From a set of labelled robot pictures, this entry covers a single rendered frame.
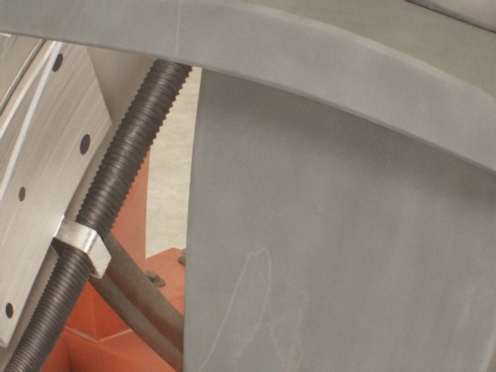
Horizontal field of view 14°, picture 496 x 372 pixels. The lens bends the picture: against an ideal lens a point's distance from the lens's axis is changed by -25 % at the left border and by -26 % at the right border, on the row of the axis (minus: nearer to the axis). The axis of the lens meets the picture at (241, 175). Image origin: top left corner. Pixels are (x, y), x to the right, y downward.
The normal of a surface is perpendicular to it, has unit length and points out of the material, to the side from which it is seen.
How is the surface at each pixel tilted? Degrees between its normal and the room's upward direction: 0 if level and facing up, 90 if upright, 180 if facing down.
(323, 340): 90
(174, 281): 0
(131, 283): 90
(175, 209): 0
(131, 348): 0
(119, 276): 90
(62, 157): 90
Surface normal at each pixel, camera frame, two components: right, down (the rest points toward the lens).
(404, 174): -0.60, 0.20
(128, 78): 0.85, 0.23
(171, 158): 0.08, -0.94
